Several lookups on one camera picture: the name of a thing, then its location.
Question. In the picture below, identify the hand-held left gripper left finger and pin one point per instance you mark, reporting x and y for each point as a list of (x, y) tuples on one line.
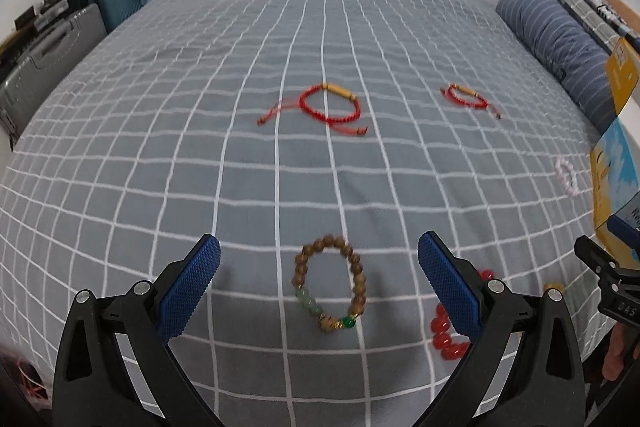
[(187, 287)]

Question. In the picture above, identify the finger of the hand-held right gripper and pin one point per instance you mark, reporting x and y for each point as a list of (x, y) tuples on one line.
[(597, 257), (627, 232)]

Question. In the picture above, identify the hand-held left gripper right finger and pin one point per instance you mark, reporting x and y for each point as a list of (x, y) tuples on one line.
[(450, 287)]

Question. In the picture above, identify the white cardboard box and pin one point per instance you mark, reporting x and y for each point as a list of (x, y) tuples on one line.
[(612, 167)]

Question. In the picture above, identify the person's right hand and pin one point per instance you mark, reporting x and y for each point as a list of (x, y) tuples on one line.
[(614, 349)]

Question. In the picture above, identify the grey checked bed sheet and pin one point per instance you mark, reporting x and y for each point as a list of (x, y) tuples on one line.
[(250, 187)]

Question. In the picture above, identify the blue striped pillow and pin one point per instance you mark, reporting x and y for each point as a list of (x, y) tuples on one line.
[(560, 42)]

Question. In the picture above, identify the grey hard case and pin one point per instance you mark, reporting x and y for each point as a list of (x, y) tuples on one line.
[(45, 62)]

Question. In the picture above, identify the black cases pile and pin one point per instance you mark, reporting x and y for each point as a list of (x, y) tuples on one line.
[(50, 4)]

